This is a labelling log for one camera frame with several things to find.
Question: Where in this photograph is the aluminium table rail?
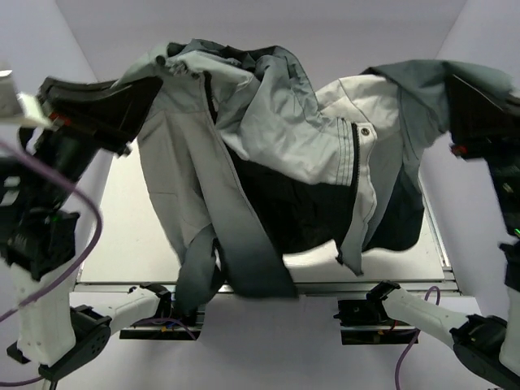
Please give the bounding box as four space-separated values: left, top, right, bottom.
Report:
74 279 461 295
419 176 453 273

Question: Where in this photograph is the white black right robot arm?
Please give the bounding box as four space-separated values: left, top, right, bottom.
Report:
366 75 519 389

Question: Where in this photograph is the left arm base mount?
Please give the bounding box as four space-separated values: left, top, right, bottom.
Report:
119 305 206 341

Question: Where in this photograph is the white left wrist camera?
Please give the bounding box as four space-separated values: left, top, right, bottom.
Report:
0 62 52 128

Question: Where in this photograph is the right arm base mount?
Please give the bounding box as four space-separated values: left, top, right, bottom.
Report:
333 299 415 345

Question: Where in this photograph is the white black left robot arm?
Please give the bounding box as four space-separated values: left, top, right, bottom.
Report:
1 71 172 384

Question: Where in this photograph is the aluminium right table rail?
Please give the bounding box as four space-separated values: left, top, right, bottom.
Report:
419 176 453 273

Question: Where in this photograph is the aluminium front table rail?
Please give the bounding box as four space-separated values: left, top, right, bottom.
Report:
74 279 461 295

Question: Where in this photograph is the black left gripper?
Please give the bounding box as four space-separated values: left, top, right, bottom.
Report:
36 67 165 203

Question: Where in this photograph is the grey gradient zip jacket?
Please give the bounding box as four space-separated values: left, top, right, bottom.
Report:
120 40 513 314

